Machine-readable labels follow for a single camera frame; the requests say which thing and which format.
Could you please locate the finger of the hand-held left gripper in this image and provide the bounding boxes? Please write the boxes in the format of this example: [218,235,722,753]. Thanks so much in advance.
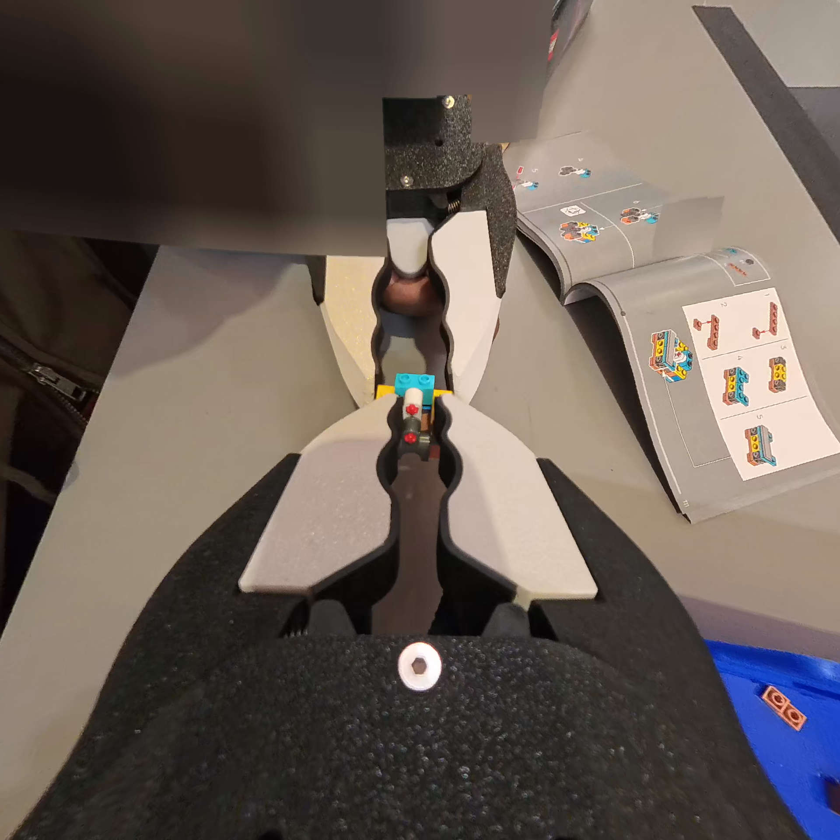
[428,210,504,399]
[325,255,386,410]

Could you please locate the yellow blue brown brick assembly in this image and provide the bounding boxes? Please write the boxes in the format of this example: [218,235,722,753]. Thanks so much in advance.
[374,385,439,460]

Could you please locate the blue plastic bin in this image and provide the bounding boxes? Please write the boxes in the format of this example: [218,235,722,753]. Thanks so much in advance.
[701,638,840,840]

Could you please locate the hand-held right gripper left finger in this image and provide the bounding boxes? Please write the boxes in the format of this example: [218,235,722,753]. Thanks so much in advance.
[238,394,396,595]

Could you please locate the dark printed toy box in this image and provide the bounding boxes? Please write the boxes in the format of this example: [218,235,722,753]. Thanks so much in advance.
[545,0,595,84]

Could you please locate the grey instruction booklet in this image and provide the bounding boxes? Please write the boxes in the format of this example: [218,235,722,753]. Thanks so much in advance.
[504,131,840,526]

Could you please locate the orange brick plate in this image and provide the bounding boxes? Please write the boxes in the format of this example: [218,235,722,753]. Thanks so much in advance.
[760,684,809,731]

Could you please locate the person's brown hoodie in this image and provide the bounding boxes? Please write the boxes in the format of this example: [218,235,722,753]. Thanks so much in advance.
[0,230,160,632]

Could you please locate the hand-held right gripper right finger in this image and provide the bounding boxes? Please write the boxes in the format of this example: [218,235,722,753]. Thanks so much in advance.
[436,392,599,601]

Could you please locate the teal grey orange brick assembly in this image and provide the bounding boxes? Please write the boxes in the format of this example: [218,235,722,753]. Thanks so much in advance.
[394,371,441,462]

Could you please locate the dark grey desk cable cover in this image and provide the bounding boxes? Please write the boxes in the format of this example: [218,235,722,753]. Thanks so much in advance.
[692,5,840,245]

